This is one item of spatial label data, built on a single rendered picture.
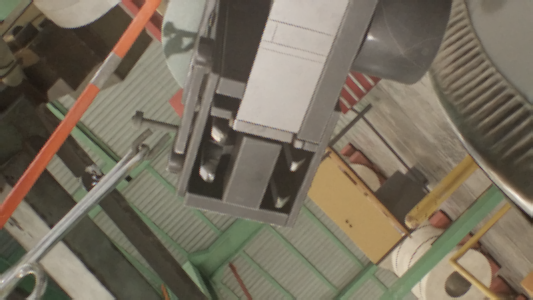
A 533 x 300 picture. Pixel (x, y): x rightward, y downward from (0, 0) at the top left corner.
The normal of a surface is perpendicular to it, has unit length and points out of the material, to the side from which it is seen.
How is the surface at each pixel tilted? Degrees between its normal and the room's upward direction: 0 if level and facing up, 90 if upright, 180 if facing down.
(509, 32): 90
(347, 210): 90
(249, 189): 65
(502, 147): 90
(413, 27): 80
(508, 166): 91
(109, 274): 140
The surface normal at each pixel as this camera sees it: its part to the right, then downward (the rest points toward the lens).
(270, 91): 0.00, 0.60
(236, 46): 0.28, -0.77
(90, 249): 0.73, -0.35
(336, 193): 0.29, 0.29
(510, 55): -0.64, -0.65
